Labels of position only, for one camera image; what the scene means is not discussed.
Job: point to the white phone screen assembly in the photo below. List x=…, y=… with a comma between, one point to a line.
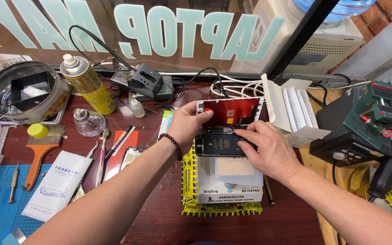
x=231, y=111

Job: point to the yellow black fragile tape packet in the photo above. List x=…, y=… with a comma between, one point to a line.
x=189, y=187

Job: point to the yellow cap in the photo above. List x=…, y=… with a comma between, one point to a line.
x=37, y=130

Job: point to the pink toothbrush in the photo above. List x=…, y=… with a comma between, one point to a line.
x=100, y=160

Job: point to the open white paper box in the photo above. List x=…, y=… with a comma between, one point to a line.
x=291, y=109

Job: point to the metal tray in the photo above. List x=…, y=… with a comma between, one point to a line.
x=22, y=119

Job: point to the black hot air station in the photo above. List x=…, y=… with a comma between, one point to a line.
x=345, y=136

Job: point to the green white packet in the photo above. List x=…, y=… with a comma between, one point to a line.
x=165, y=124

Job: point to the person's left hand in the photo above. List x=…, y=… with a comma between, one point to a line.
x=182, y=124

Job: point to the orange card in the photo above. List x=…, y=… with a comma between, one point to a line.
x=121, y=153

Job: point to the glass alcohol bottle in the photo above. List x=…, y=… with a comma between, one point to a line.
x=88, y=122

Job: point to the green clamp fixture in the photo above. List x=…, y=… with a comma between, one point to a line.
x=379, y=109

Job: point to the small white dropper bottle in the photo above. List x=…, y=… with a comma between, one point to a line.
x=136, y=107

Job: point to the water dispenser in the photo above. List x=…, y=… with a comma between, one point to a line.
x=305, y=37

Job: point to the gold screwdriver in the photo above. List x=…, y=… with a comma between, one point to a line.
x=268, y=190

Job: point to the black pen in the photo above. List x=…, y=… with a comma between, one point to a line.
x=118, y=142

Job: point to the brass screwdriver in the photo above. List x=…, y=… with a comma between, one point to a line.
x=13, y=182

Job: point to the round metal tin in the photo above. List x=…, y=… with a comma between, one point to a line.
x=26, y=93

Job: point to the black phone body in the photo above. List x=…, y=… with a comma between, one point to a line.
x=219, y=143

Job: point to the person's right hand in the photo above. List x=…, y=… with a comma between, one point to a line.
x=267, y=146

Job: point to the white plastic film packet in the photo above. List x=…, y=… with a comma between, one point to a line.
x=58, y=185

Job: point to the yellow spray can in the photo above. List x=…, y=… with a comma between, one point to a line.
x=87, y=85

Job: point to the white cardboard box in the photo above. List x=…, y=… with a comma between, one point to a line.
x=230, y=189

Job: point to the phone frame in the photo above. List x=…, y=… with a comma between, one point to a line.
x=130, y=156

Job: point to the metal tweezers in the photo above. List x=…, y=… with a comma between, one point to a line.
x=93, y=149

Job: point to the soldering iron stand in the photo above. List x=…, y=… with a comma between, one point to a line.
x=141, y=80

